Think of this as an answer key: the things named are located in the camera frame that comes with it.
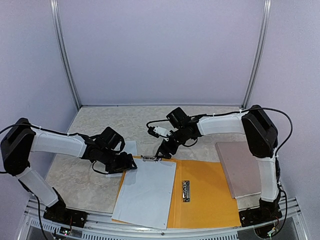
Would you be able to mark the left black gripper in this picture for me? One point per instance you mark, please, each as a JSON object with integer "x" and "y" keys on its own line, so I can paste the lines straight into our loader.
{"x": 125, "y": 164}

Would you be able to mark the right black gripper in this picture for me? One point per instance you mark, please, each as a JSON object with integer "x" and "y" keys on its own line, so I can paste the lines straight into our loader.
{"x": 161, "y": 148}

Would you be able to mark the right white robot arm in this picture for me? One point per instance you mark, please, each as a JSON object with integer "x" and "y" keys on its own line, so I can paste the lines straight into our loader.
{"x": 260, "y": 132}

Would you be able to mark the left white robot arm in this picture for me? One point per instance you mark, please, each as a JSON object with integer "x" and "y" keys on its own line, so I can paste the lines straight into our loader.
{"x": 22, "y": 140}

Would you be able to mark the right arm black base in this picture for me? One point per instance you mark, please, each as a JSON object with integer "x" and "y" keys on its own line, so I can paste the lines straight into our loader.
{"x": 267, "y": 211}

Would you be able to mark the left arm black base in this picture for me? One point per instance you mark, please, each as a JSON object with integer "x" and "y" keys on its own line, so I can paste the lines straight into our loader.
{"x": 59, "y": 213}

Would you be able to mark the orange folder top clip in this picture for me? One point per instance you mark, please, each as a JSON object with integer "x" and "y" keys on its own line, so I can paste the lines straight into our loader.
{"x": 150, "y": 158}

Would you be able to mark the orange folder spine clip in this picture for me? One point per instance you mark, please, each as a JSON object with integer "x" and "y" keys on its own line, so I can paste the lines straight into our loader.
{"x": 186, "y": 191}

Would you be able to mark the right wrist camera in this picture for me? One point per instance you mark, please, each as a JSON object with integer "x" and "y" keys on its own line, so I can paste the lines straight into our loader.
{"x": 157, "y": 131}

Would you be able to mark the left aluminium frame post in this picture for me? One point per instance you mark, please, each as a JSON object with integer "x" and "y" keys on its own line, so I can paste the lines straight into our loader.
{"x": 54, "y": 6}

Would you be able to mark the aluminium frame post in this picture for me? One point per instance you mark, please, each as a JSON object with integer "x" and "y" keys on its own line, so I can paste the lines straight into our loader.
{"x": 54, "y": 6}
{"x": 258, "y": 53}

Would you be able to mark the right aluminium frame post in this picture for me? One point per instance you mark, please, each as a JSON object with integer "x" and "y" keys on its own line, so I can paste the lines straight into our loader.
{"x": 258, "y": 53}

